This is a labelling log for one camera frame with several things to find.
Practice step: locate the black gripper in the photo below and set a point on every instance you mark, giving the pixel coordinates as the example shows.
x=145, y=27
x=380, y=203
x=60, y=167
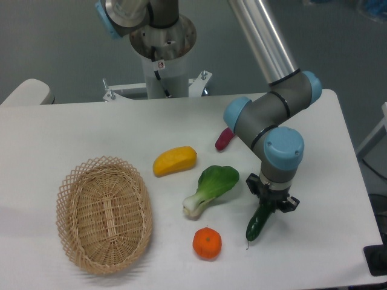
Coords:
x=269, y=197

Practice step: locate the green cucumber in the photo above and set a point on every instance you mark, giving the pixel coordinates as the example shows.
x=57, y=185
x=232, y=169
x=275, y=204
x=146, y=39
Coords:
x=258, y=221

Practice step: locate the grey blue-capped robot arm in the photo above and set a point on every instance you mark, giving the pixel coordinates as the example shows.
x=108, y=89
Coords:
x=259, y=123

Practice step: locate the green bok choy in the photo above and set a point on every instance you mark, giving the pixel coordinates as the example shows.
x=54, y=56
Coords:
x=213, y=183

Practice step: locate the purple sweet potato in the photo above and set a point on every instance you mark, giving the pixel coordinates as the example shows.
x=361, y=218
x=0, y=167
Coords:
x=225, y=137

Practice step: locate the orange tangerine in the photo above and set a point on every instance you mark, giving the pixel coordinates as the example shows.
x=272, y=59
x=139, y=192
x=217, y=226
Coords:
x=207, y=243

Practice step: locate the yellow mango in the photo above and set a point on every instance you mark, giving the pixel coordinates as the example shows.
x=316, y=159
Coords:
x=174, y=160

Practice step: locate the black device at table edge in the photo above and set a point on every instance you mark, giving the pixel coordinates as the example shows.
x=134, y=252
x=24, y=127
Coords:
x=376, y=259

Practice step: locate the woven wicker basket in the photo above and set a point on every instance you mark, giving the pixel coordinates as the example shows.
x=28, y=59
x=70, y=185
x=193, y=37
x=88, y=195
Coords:
x=104, y=215

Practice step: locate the white chair armrest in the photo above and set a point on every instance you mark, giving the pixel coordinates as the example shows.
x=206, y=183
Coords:
x=31, y=92

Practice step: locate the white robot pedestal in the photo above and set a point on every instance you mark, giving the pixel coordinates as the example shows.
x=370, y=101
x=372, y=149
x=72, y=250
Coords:
x=163, y=53

